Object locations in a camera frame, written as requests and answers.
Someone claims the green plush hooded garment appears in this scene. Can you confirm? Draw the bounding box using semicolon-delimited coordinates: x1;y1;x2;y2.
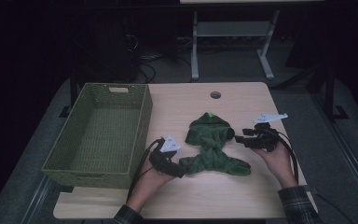
178;111;253;177

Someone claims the green woven basket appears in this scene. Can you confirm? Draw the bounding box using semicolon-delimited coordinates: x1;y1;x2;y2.
41;82;154;190

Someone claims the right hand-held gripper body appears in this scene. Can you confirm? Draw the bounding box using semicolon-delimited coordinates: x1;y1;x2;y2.
250;112;289;153

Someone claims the person's left hand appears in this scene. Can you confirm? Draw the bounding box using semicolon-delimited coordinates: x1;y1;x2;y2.
126;161;176;214

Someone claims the tangle of black floor cables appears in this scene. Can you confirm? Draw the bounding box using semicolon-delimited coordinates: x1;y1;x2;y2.
132;35;194;84

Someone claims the person's right hand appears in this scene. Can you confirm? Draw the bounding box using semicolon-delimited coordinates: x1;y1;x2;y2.
251;141;298;190

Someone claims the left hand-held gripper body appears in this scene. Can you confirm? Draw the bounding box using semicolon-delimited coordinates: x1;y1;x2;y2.
148;133;182;175

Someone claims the thin black floor cable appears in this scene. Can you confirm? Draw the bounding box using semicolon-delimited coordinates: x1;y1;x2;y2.
314;192;356;224

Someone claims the black metal stand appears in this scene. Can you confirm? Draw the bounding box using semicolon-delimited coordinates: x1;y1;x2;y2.
322;66;351;123

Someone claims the white metal table frame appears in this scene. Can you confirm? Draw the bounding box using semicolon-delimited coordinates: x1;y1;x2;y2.
190;8;281;81

